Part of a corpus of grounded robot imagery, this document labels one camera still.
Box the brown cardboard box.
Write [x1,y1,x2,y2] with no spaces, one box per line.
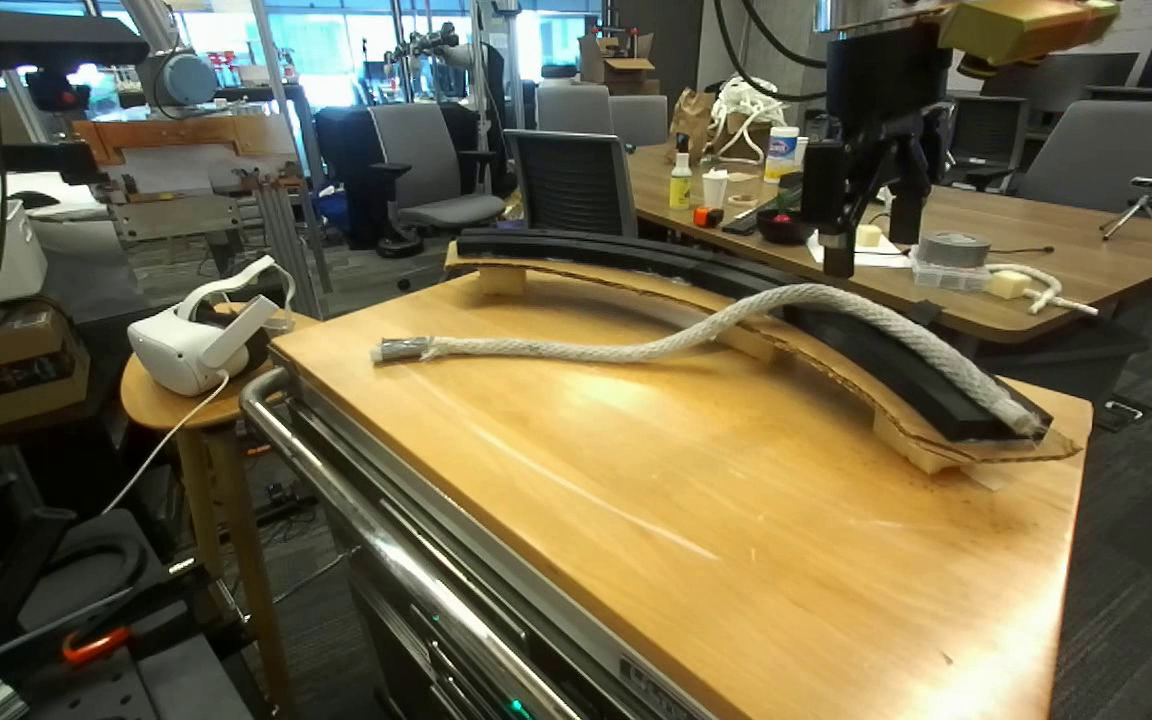
[0,297,95,447]

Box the yellowish wrist camera box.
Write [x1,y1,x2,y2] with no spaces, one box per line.
[935,0,1125,67]

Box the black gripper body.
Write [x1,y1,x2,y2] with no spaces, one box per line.
[819,20,955,153]

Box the grey metal cart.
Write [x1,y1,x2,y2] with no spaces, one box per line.
[238,272,1097,720]

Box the black bowl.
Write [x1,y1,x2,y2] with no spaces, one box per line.
[754,210,811,247]

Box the round wooden stool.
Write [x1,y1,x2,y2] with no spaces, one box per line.
[116,350,305,713]

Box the black curved board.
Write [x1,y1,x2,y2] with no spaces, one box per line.
[454,226,1045,447]

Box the grey tape roll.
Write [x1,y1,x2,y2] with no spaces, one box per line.
[921,232,996,277]

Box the black office chair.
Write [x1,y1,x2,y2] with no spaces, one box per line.
[312,105,393,253]

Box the white headset cable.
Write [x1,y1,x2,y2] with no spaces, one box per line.
[99,368,238,515]

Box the small silver tripod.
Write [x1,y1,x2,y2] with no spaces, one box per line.
[1097,173,1152,247]

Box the white cable bundle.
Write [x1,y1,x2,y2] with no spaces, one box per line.
[708,73,794,166]

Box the white braided rope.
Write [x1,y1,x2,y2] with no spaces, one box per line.
[373,282,1052,445]

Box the grey office chair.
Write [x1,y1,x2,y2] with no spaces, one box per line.
[368,101,508,258]
[527,80,618,135]
[1014,96,1152,216]
[610,91,676,153]

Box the wooden shelf board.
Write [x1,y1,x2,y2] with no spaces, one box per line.
[72,108,305,247]

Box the black camera bar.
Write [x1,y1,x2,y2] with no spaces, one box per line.
[0,4,153,73]

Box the wooden office desk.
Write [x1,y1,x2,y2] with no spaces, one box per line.
[627,135,1152,354]

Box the dark chair back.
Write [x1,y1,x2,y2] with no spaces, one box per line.
[944,91,1033,192]

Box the white VR headset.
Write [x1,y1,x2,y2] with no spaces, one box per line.
[125,253,305,399]

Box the long black bar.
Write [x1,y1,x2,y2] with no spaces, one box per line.
[718,198,775,240]

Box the chrome cart handle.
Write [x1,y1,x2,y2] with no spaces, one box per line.
[238,364,582,720]

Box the orange clamp handle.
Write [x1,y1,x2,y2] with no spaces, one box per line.
[56,622,136,674]

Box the white paper sheet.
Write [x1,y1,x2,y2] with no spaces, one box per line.
[810,226,929,272]

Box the brown paper bag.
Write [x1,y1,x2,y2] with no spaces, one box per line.
[669,87,729,167]

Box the white bottle blue label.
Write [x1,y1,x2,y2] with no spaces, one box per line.
[762,122,810,190]

